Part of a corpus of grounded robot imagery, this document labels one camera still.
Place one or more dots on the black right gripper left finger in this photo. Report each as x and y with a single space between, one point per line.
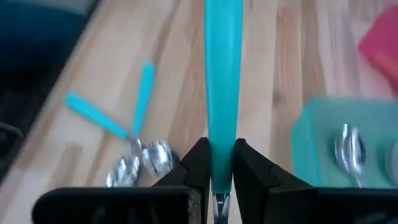
124 205

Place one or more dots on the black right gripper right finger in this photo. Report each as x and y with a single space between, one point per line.
295 205

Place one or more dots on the teal translucent plastic bin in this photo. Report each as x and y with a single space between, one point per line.
317 140

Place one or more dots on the red translucent plastic bin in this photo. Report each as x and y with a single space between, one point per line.
382 46

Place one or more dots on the dark flat panel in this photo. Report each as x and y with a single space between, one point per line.
31 37

